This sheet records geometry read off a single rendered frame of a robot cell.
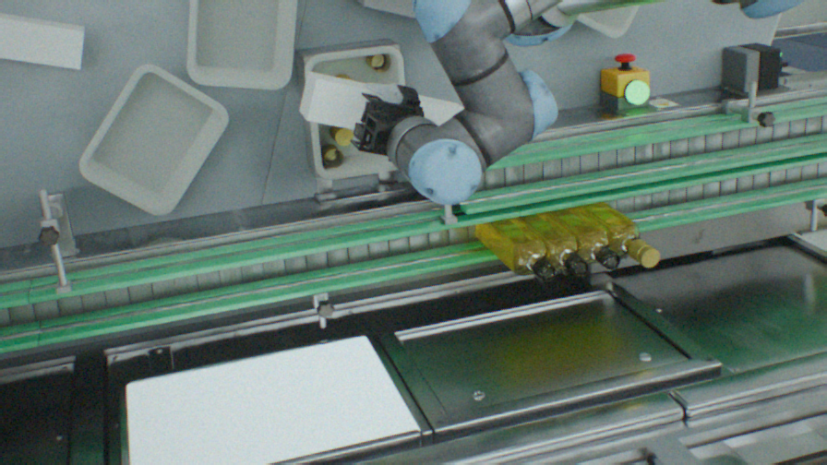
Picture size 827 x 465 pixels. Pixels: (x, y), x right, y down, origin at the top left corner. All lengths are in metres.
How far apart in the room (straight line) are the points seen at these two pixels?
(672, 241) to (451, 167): 0.95
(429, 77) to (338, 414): 0.68
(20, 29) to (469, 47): 0.81
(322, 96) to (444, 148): 0.34
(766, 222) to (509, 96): 1.07
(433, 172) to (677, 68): 1.02
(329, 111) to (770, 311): 0.88
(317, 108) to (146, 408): 0.54
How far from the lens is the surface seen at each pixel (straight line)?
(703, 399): 1.47
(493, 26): 1.09
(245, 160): 1.75
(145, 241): 1.68
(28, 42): 1.64
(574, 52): 1.90
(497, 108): 1.11
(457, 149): 1.08
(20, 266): 1.68
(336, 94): 1.38
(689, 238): 1.99
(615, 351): 1.58
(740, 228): 2.05
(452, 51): 1.08
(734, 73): 2.04
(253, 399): 1.51
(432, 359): 1.56
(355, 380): 1.52
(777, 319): 1.79
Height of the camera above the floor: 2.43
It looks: 64 degrees down
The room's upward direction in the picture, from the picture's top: 138 degrees clockwise
